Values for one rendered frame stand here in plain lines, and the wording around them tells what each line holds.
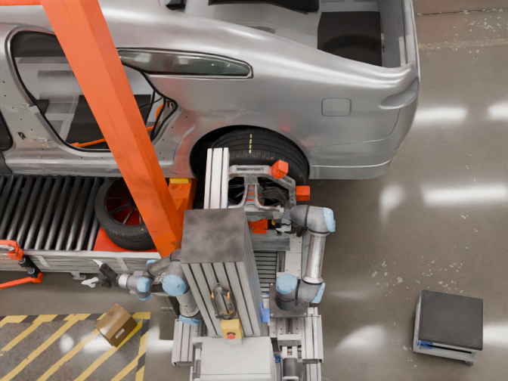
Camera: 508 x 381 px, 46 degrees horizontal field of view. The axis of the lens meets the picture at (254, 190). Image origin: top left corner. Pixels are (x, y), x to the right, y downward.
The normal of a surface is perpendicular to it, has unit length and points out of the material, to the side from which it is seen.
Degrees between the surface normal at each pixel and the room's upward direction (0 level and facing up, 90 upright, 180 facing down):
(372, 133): 90
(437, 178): 0
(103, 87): 90
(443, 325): 0
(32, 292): 0
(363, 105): 90
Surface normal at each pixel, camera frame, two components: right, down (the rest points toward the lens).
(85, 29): -0.07, 0.83
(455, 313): -0.09, -0.56
